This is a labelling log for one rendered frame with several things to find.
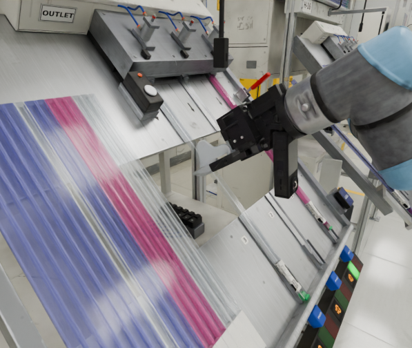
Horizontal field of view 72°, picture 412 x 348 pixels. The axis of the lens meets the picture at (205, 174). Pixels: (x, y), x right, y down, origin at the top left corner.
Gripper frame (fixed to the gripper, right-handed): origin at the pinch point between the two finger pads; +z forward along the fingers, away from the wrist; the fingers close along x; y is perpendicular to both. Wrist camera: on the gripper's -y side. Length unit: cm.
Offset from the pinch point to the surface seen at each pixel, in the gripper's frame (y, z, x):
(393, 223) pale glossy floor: -95, 25, -179
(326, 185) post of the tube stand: -23, 3, -53
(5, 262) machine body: 1, 58, 27
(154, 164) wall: 27, 190, -137
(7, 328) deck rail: -4.8, -1.5, 38.0
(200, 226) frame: -14.5, 27.7, -14.8
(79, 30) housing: 35.6, 8.5, 7.8
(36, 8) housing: 36.5, 4.9, 16.3
